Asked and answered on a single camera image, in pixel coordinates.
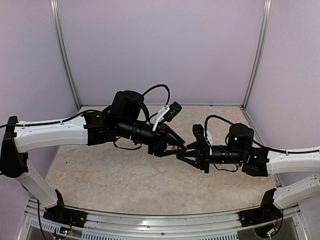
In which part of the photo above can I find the right aluminium post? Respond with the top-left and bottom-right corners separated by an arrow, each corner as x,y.
241,0 -> 272,111

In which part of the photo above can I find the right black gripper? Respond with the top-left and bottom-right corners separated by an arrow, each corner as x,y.
176,140 -> 246,174

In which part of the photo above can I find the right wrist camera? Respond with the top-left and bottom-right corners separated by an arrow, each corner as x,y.
192,124 -> 213,147

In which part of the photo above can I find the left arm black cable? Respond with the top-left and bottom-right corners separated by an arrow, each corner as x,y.
0,84 -> 171,151

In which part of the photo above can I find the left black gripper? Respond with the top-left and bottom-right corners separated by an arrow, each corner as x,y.
117,118 -> 188,158

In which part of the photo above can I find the aluminium post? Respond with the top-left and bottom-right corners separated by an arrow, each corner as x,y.
49,0 -> 82,110
241,0 -> 272,111

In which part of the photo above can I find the front aluminium rail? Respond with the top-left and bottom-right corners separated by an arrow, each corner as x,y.
17,199 -> 309,240

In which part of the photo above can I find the left aluminium post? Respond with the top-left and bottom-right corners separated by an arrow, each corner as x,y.
49,0 -> 82,110

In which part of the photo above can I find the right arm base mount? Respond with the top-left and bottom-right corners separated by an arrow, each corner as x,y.
238,188 -> 283,227

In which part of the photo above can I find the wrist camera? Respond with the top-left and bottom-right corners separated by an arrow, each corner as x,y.
152,101 -> 182,132
192,124 -> 213,147

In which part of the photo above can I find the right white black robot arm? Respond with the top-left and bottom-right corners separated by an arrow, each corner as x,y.
176,123 -> 320,222

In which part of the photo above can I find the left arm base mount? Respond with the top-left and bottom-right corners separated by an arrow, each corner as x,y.
43,189 -> 88,228

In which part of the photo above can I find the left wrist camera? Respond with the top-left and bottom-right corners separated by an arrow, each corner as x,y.
152,101 -> 182,132

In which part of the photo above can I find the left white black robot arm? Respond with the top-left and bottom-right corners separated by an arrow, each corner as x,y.
0,90 -> 187,223

